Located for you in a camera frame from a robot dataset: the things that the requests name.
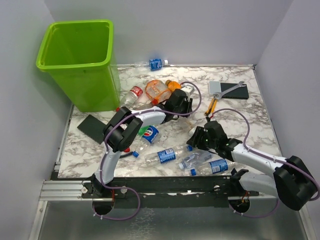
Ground clear crushed water bottle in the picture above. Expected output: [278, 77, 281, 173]
[178, 150, 214, 170]

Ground pepsi bottle centre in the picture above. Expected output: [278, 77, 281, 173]
[134, 125, 160, 155]

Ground orange juice bottle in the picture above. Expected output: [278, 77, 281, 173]
[165, 79, 182, 93]

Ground crushed orange label bottle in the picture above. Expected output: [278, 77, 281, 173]
[145, 79, 172, 106]

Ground blue label bottle by wall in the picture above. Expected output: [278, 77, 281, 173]
[134, 58, 169, 72]

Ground blue handled pliers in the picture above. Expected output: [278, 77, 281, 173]
[119, 151, 133, 159]

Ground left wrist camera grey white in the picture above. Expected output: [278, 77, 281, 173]
[181, 85, 195, 98]

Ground red label clear bottle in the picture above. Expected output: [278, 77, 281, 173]
[116, 85, 144, 112]

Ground green plastic bottle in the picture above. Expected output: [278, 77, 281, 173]
[138, 126, 149, 136]

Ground black foam block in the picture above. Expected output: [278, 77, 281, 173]
[77, 114, 106, 144]
[220, 83, 249, 100]

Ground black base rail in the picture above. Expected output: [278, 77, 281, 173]
[51, 171, 261, 210]

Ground green plastic bin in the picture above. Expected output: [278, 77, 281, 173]
[36, 19, 121, 112]

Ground blue label water bottle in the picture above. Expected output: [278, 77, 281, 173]
[144, 144, 193, 166]

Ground black foam block right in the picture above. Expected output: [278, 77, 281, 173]
[220, 83, 249, 100]

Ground silver wrench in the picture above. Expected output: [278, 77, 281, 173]
[213, 81, 246, 100]

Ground yellow black utility knife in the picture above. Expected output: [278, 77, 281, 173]
[204, 98, 218, 117]

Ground grey rectangular plate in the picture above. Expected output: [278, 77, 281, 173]
[208, 80, 221, 95]

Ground blue label bottle front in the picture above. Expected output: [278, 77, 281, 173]
[190, 158, 236, 176]

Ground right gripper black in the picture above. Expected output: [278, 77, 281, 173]
[186, 125, 218, 151]

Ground blue bottle cap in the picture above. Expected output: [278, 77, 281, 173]
[132, 151, 140, 158]

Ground brown tea bottle green cap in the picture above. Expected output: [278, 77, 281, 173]
[186, 119, 198, 137]

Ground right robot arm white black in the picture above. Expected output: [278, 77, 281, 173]
[187, 120, 319, 211]

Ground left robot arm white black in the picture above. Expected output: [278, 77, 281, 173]
[91, 89, 193, 198]

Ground black foam block left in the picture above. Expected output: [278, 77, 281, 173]
[77, 114, 106, 144]

